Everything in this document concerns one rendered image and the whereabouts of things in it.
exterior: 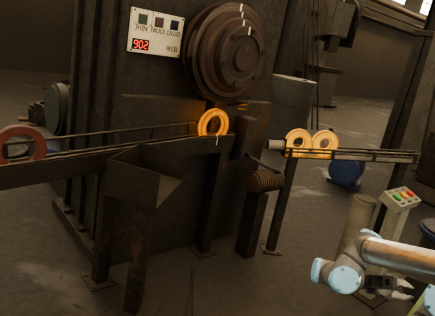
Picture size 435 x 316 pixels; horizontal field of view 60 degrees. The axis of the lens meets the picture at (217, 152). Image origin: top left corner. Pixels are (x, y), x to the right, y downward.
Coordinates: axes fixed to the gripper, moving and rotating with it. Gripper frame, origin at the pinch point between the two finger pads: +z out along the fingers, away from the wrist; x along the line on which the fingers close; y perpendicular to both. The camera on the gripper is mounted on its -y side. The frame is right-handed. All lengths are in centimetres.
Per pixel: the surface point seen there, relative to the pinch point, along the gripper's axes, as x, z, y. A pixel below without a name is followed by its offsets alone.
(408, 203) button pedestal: -45, 17, 31
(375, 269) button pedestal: -15, 15, 57
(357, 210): -41, -1, 47
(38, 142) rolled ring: -21, -147, -3
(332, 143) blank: -77, -17, 50
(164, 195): -13, -97, 0
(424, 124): -184, 116, 171
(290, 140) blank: -73, -41, 50
